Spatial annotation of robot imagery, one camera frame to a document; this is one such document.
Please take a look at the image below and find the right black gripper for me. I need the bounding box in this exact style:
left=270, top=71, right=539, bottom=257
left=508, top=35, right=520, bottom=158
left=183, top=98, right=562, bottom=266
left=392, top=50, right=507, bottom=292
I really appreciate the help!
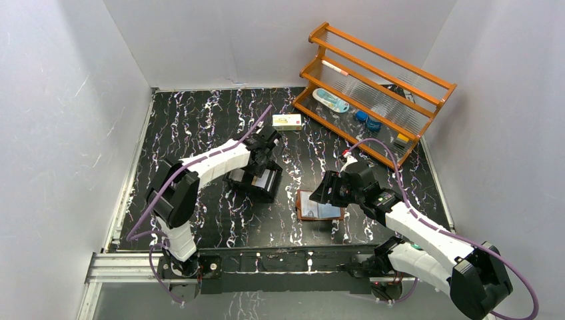
left=309, top=170, right=364, bottom=208

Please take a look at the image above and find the black card tray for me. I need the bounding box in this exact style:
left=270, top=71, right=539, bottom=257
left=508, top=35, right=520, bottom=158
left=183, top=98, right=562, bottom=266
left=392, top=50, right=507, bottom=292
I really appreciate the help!
left=223, top=161, right=283, bottom=203

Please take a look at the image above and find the white gold VIP card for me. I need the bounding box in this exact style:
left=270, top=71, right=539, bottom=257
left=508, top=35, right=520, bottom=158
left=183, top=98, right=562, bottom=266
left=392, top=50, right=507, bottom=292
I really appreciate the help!
left=300, top=191, right=320, bottom=219

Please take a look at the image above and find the brown leather card holder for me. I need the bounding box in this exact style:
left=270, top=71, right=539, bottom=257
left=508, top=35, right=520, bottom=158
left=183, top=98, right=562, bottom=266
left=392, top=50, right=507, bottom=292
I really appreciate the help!
left=295, top=189, right=345, bottom=221

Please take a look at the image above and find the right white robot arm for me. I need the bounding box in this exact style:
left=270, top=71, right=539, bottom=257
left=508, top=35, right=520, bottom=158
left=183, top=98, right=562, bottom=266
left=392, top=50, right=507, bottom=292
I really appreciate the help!
left=310, top=160, right=513, bottom=319

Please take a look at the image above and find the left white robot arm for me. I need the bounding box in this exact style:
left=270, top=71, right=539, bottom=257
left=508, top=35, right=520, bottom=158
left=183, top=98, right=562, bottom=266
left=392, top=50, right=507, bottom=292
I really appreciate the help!
left=147, top=125, right=282, bottom=277

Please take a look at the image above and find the small yellow white box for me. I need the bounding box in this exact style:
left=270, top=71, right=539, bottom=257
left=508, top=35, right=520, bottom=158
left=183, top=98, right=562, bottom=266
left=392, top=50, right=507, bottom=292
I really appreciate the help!
left=272, top=114, right=302, bottom=131

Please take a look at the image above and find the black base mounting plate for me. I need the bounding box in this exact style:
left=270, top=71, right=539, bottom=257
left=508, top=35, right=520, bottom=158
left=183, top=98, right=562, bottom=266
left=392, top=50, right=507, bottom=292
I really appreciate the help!
left=194, top=243, right=420, bottom=296

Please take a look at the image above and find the blue round cap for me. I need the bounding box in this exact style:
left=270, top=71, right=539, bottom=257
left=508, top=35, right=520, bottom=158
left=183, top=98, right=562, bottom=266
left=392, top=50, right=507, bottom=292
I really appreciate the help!
left=365, top=119, right=382, bottom=132
left=355, top=110, right=368, bottom=123

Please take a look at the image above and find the yellow black small block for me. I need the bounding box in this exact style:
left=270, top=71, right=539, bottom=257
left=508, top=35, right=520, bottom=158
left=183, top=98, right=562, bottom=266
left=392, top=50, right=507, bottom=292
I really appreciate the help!
left=393, top=133, right=410, bottom=147

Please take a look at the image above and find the light blue packaged item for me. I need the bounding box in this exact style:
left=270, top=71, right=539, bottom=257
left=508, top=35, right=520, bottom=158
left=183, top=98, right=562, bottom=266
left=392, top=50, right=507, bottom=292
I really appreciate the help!
left=312, top=88, right=350, bottom=113

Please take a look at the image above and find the orange wooden shelf rack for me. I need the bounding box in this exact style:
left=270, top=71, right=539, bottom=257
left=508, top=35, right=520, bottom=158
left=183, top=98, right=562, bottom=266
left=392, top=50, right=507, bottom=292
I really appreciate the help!
left=294, top=22, right=457, bottom=168

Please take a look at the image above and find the white pink marker pen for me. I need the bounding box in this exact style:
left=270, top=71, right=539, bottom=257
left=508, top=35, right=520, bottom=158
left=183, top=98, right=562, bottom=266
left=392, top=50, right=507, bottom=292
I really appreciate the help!
left=321, top=60, right=348, bottom=76

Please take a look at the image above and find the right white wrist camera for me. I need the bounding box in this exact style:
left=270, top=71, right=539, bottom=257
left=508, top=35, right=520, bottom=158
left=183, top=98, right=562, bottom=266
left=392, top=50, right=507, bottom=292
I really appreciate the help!
left=339, top=150, right=358, bottom=173

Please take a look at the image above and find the aluminium frame rail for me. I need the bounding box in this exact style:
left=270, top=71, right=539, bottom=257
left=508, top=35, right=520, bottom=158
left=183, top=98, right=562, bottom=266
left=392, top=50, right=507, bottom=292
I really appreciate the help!
left=79, top=249, right=498, bottom=320

